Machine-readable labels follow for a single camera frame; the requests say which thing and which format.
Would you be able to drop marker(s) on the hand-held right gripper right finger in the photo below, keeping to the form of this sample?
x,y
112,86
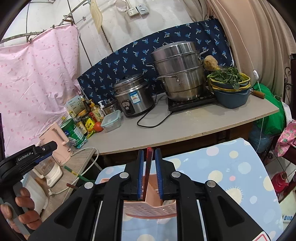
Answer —
x,y
159,176

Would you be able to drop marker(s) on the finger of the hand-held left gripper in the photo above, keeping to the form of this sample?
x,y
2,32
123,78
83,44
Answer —
x,y
38,158
47,147

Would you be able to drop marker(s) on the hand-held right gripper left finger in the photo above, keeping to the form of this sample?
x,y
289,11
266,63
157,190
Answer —
x,y
141,176

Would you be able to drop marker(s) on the red chopstick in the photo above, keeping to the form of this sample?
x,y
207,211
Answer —
x,y
148,166

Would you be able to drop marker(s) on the pink perforated utensil holder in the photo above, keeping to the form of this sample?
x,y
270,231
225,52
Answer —
x,y
150,210

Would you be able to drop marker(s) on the green chopstick with gold band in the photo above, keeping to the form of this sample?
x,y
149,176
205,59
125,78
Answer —
x,y
74,172

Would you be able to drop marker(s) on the maroon twisted chopstick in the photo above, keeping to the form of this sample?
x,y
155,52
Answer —
x,y
70,185

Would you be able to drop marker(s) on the person's left hand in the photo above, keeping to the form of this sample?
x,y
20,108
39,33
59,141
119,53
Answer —
x,y
27,204

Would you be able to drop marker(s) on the pink electric kettle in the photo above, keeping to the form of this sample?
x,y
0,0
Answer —
x,y
57,143

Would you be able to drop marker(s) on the white kitchen appliance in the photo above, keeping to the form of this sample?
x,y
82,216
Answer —
x,y
52,173

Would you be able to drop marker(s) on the green tin can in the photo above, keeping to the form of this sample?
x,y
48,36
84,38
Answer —
x,y
74,136

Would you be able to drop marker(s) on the labelled soy sauce bottle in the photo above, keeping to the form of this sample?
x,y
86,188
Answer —
x,y
81,128

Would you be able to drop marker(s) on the yellow snack packet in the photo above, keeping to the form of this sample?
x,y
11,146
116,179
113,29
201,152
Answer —
x,y
90,126

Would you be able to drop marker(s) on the white carton with green print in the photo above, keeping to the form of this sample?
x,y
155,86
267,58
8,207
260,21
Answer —
x,y
72,106

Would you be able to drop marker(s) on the jar with orange lid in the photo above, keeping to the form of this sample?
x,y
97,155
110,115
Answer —
x,y
83,114

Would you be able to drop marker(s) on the red tomato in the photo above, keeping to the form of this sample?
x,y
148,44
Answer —
x,y
98,127

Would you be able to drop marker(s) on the wooden counter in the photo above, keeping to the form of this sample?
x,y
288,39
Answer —
x,y
185,125

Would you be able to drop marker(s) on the dark sauce bottle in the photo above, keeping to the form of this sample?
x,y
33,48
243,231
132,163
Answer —
x,y
86,105

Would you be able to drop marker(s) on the clear container with teal lid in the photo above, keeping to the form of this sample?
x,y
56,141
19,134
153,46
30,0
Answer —
x,y
111,122

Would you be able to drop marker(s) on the blue dotted tablecloth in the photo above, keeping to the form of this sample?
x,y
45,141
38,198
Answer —
x,y
219,162

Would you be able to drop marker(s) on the white pump bottle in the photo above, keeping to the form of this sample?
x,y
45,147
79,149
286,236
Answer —
x,y
101,107

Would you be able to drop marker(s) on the pink dotted cloth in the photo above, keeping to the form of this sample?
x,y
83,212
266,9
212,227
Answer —
x,y
34,81

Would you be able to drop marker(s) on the small steel pot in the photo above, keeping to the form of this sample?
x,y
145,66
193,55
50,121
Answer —
x,y
109,107

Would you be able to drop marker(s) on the steel rice cooker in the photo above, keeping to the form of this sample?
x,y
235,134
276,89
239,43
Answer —
x,y
134,97

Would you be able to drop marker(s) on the black induction cooktop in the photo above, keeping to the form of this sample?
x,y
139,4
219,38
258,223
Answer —
x,y
196,103

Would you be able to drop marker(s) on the steel steamer pot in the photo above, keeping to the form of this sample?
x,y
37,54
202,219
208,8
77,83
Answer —
x,y
178,76

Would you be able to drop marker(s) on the navy printed cloth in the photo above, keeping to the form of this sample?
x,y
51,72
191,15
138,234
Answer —
x,y
129,58

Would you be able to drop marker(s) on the leafy green vegetables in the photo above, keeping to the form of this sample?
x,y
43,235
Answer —
x,y
224,76

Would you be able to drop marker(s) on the red plastic stool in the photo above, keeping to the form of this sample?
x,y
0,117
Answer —
x,y
279,182

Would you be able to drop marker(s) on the yellow plastic basin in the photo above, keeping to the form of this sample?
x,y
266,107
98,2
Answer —
x,y
242,87

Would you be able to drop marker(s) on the brown lumpy tuber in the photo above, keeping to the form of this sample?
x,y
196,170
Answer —
x,y
210,62

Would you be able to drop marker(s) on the green plastic bag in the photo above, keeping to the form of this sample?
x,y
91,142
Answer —
x,y
272,115

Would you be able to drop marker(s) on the yellow rimmed blue basin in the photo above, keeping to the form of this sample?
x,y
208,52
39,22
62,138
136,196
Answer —
x,y
245,80

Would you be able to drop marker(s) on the white printed bag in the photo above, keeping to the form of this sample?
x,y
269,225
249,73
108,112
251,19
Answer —
x,y
288,208

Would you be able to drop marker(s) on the pink patterned cloth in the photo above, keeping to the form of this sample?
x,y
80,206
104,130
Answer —
x,y
288,136

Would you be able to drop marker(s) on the pale wooden board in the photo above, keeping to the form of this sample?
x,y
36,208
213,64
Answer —
x,y
96,16

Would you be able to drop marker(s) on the beige curtain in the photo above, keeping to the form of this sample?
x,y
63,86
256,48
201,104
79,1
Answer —
x,y
254,34

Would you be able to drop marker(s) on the metal curtain rail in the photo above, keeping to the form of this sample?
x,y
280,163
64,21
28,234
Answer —
x,y
67,22

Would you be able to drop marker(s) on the white wall socket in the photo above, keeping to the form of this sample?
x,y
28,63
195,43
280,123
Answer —
x,y
133,12

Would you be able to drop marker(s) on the grey wall dial switch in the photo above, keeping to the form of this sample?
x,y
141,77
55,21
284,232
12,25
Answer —
x,y
142,9

